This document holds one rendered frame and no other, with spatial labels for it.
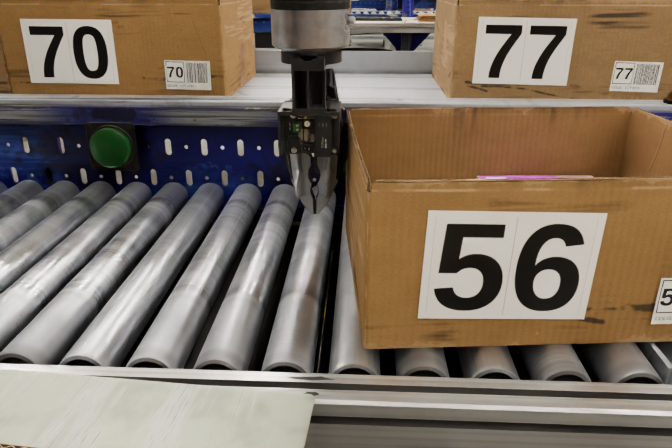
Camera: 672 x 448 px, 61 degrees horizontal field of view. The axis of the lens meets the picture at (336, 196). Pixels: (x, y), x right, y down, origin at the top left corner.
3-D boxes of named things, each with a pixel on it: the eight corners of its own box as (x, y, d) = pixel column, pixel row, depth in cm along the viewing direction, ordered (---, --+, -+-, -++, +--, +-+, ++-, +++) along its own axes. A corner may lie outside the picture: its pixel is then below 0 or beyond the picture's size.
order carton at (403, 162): (361, 350, 54) (364, 182, 48) (343, 225, 81) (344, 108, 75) (762, 340, 55) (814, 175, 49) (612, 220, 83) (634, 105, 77)
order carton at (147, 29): (10, 98, 102) (-11, -2, 96) (85, 73, 129) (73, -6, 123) (227, 100, 100) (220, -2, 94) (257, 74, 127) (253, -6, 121)
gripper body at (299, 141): (276, 161, 66) (272, 55, 62) (286, 141, 74) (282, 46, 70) (342, 162, 66) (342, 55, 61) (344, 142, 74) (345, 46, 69)
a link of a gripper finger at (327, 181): (312, 227, 71) (310, 157, 67) (315, 209, 76) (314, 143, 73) (336, 228, 70) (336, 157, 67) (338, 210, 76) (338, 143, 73)
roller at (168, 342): (177, 406, 53) (128, 415, 53) (267, 202, 101) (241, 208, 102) (158, 363, 51) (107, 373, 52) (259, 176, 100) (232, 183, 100)
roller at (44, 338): (-14, 406, 54) (-26, 362, 52) (165, 204, 102) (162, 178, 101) (37, 407, 54) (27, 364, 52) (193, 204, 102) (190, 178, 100)
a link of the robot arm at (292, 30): (276, 6, 69) (356, 6, 68) (278, 47, 71) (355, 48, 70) (264, 10, 60) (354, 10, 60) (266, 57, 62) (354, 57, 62)
